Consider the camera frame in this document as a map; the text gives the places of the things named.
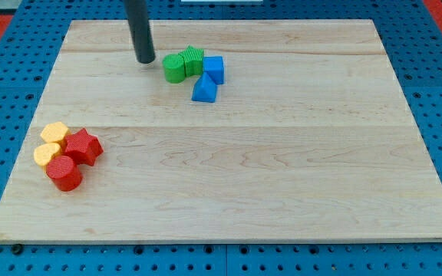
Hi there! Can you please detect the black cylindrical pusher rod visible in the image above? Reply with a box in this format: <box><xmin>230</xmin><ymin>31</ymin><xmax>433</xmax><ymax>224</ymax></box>
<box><xmin>124</xmin><ymin>0</ymin><xmax>156</xmax><ymax>64</ymax></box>

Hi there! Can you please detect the green star block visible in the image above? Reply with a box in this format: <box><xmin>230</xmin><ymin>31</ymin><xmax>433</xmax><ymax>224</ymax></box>
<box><xmin>179</xmin><ymin>45</ymin><xmax>204</xmax><ymax>77</ymax></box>

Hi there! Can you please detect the red star block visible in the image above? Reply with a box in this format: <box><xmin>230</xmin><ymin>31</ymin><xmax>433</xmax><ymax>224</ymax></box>
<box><xmin>64</xmin><ymin>128</ymin><xmax>104</xmax><ymax>166</ymax></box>

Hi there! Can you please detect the green cylinder block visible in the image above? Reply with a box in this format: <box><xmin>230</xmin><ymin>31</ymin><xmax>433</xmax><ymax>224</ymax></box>
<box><xmin>162</xmin><ymin>54</ymin><xmax>186</xmax><ymax>84</ymax></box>

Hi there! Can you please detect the blue cube block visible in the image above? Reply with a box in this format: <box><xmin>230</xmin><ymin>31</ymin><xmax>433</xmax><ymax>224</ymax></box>
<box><xmin>203</xmin><ymin>56</ymin><xmax>225</xmax><ymax>84</ymax></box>

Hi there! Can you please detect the blue triangular prism block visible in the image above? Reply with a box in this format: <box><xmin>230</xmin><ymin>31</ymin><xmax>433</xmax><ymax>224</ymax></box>
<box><xmin>191</xmin><ymin>73</ymin><xmax>218</xmax><ymax>103</ymax></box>

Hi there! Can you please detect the yellow hexagon block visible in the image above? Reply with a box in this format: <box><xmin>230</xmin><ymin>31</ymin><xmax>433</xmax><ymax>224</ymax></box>
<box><xmin>40</xmin><ymin>121</ymin><xmax>71</xmax><ymax>148</ymax></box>

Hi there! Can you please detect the yellow heart block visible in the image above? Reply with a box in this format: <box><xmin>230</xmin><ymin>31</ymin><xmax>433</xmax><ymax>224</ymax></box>
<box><xmin>33</xmin><ymin>143</ymin><xmax>62</xmax><ymax>169</ymax></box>

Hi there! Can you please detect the red cylinder block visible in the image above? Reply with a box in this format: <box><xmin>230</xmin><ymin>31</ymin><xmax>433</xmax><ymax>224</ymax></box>
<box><xmin>46</xmin><ymin>156</ymin><xmax>83</xmax><ymax>192</ymax></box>

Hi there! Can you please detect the light wooden board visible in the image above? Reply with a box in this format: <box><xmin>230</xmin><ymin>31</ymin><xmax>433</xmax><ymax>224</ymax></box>
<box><xmin>0</xmin><ymin>19</ymin><xmax>442</xmax><ymax>245</ymax></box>

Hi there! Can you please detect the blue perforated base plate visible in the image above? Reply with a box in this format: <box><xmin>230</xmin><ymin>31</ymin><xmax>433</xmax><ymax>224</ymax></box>
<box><xmin>0</xmin><ymin>0</ymin><xmax>442</xmax><ymax>275</ymax></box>

